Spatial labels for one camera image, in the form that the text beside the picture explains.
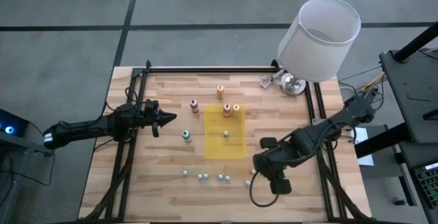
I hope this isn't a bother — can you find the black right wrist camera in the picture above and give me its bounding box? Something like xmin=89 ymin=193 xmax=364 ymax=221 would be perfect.
xmin=270 ymin=178 xmax=292 ymax=196

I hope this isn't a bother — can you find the black aluminium rig frame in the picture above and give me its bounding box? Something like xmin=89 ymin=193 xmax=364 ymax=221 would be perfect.
xmin=81 ymin=59 xmax=363 ymax=223

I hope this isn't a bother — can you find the black computer with blue light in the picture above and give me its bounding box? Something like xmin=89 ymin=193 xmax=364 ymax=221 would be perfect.
xmin=0 ymin=108 xmax=30 ymax=139

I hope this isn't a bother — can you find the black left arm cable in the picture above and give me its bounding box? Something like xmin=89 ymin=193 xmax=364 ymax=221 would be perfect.
xmin=102 ymin=86 xmax=143 ymax=115

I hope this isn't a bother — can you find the small crumpled clear wrapper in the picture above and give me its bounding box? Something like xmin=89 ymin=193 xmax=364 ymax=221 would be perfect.
xmin=259 ymin=75 xmax=275 ymax=89

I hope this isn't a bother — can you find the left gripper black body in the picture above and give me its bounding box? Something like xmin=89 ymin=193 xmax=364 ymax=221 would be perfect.
xmin=139 ymin=113 xmax=161 ymax=138

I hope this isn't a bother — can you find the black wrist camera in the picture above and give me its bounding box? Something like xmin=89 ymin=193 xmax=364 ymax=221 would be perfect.
xmin=270 ymin=178 xmax=292 ymax=196
xmin=143 ymin=99 xmax=160 ymax=115

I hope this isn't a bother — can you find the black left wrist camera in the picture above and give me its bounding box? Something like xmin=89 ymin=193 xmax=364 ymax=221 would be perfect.
xmin=143 ymin=99 xmax=160 ymax=115

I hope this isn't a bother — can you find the white paper sheet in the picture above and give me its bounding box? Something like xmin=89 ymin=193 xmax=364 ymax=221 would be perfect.
xmin=350 ymin=127 xmax=375 ymax=167

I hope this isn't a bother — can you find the dark grey equipment cart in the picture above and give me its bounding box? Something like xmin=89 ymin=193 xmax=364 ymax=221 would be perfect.
xmin=354 ymin=21 xmax=438 ymax=224

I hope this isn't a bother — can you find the yellow cable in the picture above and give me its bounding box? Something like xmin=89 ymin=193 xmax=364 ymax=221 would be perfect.
xmin=362 ymin=71 xmax=386 ymax=93

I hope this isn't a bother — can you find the black right camera cable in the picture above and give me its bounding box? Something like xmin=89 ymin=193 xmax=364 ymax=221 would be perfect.
xmin=248 ymin=171 xmax=280 ymax=208

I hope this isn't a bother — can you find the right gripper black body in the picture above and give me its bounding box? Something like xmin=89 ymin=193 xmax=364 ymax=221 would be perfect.
xmin=253 ymin=137 xmax=295 ymax=184

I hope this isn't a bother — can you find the table lamp white shade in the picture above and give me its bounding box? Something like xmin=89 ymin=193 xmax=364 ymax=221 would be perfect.
xmin=276 ymin=0 xmax=362 ymax=97

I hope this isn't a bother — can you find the yellow translucent plastic bin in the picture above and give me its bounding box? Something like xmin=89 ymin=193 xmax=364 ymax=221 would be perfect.
xmin=204 ymin=103 xmax=248 ymax=160

